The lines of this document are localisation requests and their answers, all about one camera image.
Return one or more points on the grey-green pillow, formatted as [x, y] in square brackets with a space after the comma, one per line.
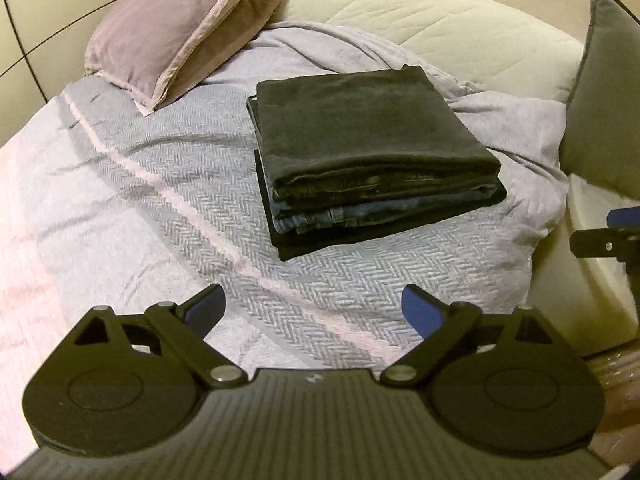
[605, 100]

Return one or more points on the folded blue jeans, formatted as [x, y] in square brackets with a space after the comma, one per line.
[320, 217]

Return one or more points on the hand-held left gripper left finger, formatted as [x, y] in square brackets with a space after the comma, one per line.
[200, 310]

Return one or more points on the cream padded bed frame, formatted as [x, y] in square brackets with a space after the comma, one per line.
[575, 300]

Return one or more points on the stack of folded dark clothes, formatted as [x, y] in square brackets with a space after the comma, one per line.
[310, 245]

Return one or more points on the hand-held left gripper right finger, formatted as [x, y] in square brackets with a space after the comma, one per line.
[422, 312]

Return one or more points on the dark grey pants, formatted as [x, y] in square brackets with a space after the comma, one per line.
[360, 125]

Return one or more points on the mauve pillow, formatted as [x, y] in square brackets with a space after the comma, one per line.
[150, 30]

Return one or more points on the pink bedspread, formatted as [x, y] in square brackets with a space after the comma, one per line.
[30, 240]

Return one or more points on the grey herringbone blanket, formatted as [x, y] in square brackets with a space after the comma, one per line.
[175, 185]

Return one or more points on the beige pillow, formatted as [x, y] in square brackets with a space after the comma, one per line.
[225, 35]

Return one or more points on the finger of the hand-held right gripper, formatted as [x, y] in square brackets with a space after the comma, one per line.
[610, 245]

